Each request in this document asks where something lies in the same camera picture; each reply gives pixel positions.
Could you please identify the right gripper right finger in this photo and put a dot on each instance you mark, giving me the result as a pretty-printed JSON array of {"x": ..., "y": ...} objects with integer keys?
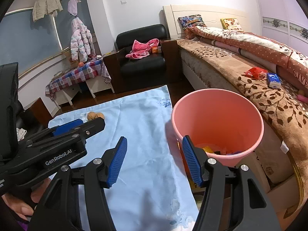
[{"x": 250, "y": 207}]

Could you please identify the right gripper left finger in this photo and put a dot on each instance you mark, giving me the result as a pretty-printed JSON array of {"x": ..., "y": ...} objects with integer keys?
[{"x": 59, "y": 207}]

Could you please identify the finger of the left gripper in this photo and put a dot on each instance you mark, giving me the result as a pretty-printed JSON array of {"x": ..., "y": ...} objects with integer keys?
[
  {"x": 87, "y": 129},
  {"x": 67, "y": 127}
]

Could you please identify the yellow foam net sleeve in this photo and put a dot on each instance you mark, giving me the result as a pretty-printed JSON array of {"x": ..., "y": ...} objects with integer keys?
[{"x": 208, "y": 149}]

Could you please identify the person's left hand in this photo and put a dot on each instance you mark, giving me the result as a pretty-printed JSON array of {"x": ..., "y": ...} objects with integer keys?
[{"x": 22, "y": 209}]

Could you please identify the left walnut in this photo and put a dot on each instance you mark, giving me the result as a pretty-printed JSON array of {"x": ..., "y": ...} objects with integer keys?
[{"x": 91, "y": 116}]

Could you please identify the walnut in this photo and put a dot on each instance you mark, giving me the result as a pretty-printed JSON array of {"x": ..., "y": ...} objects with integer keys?
[
  {"x": 99, "y": 115},
  {"x": 91, "y": 116}
]

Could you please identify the right walnut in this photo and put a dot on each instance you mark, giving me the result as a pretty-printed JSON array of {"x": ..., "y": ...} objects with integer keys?
[{"x": 99, "y": 115}]

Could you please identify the white cloth on sofa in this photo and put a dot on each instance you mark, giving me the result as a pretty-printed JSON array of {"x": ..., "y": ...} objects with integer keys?
[{"x": 21, "y": 133}]

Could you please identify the black sofa at left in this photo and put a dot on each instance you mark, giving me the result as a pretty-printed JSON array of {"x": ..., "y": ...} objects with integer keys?
[{"x": 34, "y": 117}]

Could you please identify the white side table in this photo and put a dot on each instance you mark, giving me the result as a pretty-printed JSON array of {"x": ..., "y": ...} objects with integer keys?
[{"x": 92, "y": 86}]

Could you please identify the light blue floral cloth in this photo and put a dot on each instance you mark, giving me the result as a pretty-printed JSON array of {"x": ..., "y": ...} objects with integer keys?
[{"x": 152, "y": 191}]

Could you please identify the plaid tablecloth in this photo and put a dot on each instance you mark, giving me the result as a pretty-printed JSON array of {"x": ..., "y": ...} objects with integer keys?
[{"x": 80, "y": 74}]

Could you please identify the black leather armchair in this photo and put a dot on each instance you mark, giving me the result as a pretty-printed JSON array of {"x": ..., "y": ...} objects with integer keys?
[{"x": 145, "y": 58}]

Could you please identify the bed with brown blanket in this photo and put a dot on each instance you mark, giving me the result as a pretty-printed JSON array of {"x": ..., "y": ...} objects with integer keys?
[{"x": 280, "y": 160}]

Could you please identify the pink plastic bucket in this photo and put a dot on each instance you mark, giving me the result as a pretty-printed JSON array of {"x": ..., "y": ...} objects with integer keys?
[{"x": 220, "y": 119}]

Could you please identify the pink puffer jacket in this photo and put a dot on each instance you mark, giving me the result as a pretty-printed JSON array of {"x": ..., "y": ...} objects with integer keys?
[{"x": 81, "y": 42}]

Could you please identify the pink garment on armchair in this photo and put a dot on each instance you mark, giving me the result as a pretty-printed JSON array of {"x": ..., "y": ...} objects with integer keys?
[{"x": 141, "y": 50}]

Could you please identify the orange box on armchair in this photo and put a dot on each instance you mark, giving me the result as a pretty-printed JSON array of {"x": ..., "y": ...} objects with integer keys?
[{"x": 156, "y": 49}]

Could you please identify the pink hanging hat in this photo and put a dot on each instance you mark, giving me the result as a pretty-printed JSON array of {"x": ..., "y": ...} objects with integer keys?
[{"x": 72, "y": 7}]

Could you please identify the beige hanging garment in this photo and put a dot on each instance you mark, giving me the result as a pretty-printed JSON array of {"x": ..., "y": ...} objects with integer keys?
[{"x": 46, "y": 7}]

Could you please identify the blue tissue pack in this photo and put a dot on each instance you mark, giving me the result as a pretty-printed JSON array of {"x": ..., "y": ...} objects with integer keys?
[{"x": 273, "y": 80}]

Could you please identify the red snack bag on bed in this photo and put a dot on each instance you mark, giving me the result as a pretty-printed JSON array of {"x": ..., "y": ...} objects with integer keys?
[{"x": 256, "y": 73}]

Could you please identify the colourful patterned pillow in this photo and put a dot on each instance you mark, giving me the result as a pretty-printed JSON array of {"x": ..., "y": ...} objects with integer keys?
[{"x": 189, "y": 22}]

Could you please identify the polka dot floral quilt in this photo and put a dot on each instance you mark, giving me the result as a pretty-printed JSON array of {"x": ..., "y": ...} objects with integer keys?
[{"x": 291, "y": 63}]

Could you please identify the yellow floral pillow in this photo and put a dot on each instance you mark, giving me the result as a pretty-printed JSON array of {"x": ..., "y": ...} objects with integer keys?
[{"x": 231, "y": 24}]

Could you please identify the white wardrobe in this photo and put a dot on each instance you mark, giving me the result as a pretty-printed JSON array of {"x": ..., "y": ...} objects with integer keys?
[{"x": 285, "y": 22}]

